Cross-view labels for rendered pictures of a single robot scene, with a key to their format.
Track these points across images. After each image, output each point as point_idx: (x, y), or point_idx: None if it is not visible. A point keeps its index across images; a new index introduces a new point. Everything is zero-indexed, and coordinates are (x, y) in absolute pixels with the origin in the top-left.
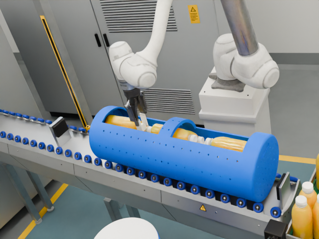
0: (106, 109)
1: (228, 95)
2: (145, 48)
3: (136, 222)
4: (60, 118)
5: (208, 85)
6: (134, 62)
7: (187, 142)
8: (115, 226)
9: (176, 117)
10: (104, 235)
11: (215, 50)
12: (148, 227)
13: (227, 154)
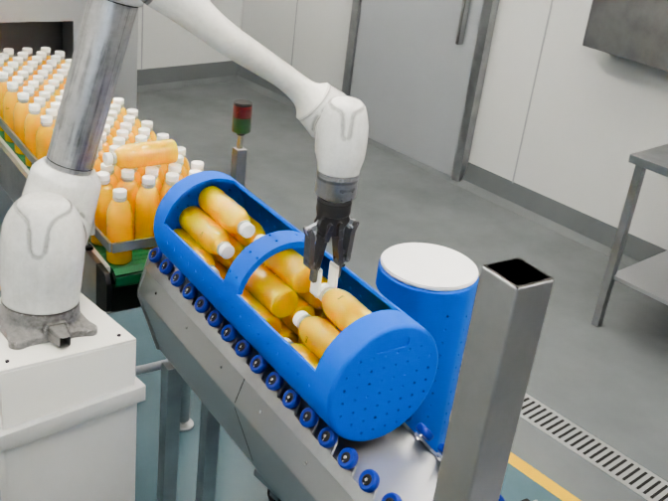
0: (379, 320)
1: (92, 307)
2: (311, 82)
3: (401, 272)
4: None
5: (92, 341)
6: (341, 91)
7: (284, 219)
8: (432, 281)
9: (261, 250)
10: (452, 279)
11: (80, 224)
12: (388, 262)
13: (250, 192)
